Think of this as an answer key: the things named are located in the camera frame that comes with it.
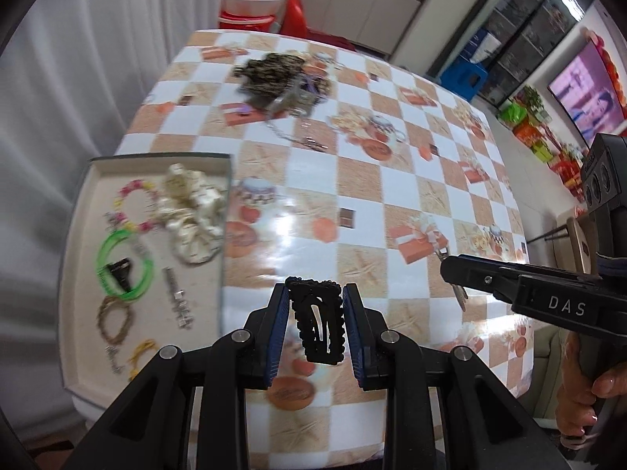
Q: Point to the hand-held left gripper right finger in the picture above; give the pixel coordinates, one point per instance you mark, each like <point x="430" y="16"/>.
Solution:
<point x="353" y="333"/>

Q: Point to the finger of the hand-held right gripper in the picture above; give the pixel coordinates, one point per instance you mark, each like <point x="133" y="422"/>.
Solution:
<point x="470" y="264"/>
<point x="480" y="284"/>

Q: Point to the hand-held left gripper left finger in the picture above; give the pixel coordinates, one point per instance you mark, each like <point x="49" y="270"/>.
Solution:
<point x="277" y="333"/>

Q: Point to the black beaded hair clip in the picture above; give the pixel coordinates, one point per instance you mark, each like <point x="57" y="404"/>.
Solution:
<point x="300" y="313"/>

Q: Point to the grey cardboard box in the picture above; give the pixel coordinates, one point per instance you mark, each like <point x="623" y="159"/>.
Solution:
<point x="196" y="303"/>

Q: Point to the person's right hand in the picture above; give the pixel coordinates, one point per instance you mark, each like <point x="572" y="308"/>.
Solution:
<point x="573" y="401"/>

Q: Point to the tan folding chair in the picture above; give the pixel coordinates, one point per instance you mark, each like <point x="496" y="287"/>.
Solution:
<point x="580" y="249"/>

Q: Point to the silver hair clip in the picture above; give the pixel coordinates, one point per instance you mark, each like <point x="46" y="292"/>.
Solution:
<point x="179" y="298"/>

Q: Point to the pile of colourful gift boxes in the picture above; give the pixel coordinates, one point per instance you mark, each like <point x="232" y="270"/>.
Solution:
<point x="539" y="142"/>

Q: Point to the white polka dot scrunchie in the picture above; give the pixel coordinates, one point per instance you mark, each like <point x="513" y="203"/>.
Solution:
<point x="191" y="220"/>

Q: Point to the checkered printed tablecloth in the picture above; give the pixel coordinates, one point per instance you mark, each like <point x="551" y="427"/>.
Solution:
<point x="343" y="186"/>

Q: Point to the small black clip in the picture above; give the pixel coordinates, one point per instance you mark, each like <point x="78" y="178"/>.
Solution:
<point x="120" y="274"/>

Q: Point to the blue plastic stool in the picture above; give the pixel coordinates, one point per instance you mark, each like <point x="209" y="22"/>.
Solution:
<point x="463" y="81"/>

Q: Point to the blue white carton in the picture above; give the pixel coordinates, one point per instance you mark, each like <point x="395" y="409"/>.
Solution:
<point x="477" y="46"/>

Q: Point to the small purple clip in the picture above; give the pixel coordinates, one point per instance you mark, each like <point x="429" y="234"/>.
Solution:
<point x="243" y="109"/>

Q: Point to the clear hair claw clip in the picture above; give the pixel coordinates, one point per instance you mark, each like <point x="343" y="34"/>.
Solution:
<point x="289" y="100"/>

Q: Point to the glass display cabinet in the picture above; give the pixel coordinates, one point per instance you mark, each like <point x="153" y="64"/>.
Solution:
<point x="534" y="29"/>

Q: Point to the leopard print scrunchie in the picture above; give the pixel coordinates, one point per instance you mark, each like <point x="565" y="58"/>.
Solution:
<point x="267" y="76"/>

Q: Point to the white cabinet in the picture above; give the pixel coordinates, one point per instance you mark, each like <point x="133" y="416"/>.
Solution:
<point x="352" y="0"/>

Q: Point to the red plastic chair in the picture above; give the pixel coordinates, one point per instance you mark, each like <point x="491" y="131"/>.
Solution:
<point x="294" y="17"/>

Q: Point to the red bucket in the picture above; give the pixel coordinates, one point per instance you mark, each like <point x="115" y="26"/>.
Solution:
<point x="245" y="22"/>

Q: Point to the white curtain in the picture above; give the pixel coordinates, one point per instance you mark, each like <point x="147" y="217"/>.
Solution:
<point x="73" y="83"/>

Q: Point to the wall television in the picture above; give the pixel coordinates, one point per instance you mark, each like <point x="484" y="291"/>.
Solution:
<point x="592" y="98"/>

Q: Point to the orange wall garland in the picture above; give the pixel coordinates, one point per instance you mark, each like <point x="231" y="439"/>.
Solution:
<point x="610" y="66"/>

